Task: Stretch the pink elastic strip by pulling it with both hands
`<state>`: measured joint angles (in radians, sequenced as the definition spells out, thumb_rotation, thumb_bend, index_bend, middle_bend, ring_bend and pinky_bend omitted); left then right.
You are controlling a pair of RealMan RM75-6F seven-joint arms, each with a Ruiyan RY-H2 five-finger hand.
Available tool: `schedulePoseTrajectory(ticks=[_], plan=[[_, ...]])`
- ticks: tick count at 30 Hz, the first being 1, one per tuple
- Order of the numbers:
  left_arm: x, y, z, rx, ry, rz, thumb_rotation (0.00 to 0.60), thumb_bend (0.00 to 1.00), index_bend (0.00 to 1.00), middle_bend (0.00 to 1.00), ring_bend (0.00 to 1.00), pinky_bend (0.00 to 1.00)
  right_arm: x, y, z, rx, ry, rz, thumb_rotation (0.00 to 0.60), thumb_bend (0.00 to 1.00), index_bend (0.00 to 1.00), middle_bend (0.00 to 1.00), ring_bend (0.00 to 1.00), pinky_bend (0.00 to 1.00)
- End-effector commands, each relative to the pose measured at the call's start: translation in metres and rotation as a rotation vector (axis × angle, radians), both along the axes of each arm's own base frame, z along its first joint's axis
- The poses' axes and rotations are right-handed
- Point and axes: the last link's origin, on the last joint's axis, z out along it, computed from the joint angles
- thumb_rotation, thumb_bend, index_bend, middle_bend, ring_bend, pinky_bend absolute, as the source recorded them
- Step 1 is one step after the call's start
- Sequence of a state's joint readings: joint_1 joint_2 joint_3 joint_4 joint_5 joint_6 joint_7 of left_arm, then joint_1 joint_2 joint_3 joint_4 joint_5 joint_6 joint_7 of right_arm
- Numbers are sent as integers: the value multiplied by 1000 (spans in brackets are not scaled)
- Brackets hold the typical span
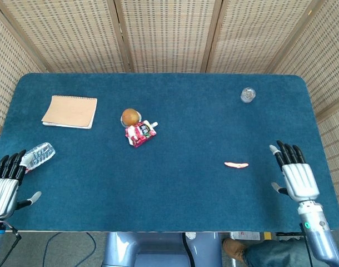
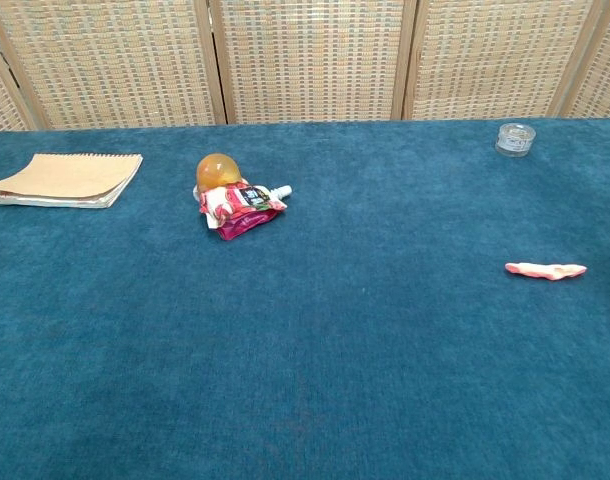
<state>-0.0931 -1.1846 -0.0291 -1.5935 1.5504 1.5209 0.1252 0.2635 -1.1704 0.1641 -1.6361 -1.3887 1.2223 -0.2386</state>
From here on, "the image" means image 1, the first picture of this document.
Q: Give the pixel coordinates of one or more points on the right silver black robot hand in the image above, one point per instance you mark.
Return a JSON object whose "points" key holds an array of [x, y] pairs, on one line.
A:
{"points": [[300, 180]]}

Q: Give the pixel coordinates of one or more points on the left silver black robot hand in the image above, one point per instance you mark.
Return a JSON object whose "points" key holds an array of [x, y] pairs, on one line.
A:
{"points": [[4, 192]]}

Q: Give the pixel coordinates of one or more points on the thin pink strip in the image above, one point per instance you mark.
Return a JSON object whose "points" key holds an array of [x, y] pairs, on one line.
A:
{"points": [[236, 165]]}

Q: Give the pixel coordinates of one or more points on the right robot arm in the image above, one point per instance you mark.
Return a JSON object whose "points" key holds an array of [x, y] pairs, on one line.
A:
{"points": [[322, 239]]}

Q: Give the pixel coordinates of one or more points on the clear plastic water bottle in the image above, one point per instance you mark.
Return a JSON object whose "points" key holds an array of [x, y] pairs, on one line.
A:
{"points": [[43, 154]]}

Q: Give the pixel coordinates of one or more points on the blue jeans leg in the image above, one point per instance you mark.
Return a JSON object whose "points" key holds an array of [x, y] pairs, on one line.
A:
{"points": [[280, 254]]}

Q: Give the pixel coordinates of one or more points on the white printed paper sheet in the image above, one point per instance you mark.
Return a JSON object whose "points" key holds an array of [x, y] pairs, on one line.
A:
{"points": [[246, 236]]}

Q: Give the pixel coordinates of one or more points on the brown leather boot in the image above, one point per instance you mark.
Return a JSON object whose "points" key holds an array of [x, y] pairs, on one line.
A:
{"points": [[234, 249]]}

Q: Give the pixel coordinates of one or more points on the woven bamboo screen panel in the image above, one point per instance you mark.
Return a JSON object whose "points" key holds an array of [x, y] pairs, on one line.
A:
{"points": [[8, 69], [255, 36], [325, 83], [72, 36], [169, 36]]}

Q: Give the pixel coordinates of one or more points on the clear glass cup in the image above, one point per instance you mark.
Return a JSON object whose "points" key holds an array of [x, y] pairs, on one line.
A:
{"points": [[247, 94]]}

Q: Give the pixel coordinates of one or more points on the brown spiral notebook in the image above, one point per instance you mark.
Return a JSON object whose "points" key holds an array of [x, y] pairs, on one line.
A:
{"points": [[70, 111]]}

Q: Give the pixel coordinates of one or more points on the blue felt table cloth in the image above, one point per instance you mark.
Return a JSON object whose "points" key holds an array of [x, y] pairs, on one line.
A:
{"points": [[169, 189]]}

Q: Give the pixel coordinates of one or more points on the orange round jelly cup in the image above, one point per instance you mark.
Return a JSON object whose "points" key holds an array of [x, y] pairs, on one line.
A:
{"points": [[130, 116]]}

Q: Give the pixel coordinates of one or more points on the pink drink pouch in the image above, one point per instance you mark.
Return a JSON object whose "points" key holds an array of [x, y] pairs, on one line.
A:
{"points": [[140, 134]]}

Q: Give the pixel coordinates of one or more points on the blue-grey robot torso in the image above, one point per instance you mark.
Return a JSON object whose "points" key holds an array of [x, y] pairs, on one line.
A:
{"points": [[158, 250]]}

